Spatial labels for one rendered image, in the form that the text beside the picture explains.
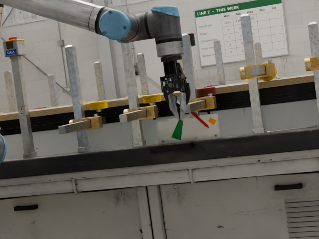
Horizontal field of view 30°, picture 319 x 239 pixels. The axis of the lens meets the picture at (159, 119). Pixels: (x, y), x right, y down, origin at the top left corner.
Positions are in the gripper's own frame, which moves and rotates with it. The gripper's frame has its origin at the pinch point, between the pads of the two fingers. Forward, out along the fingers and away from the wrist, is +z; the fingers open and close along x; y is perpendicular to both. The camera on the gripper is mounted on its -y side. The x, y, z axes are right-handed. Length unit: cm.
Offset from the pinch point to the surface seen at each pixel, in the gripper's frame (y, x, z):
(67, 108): -61, -65, -6
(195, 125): -39.2, -2.5, 6.7
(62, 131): -15, -50, 1
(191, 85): -39.9, -2.3, -9.8
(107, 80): -769, -283, -35
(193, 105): -15.9, 2.0, -2.4
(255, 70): -13.0, 25.8, -12.0
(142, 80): -150, -52, -16
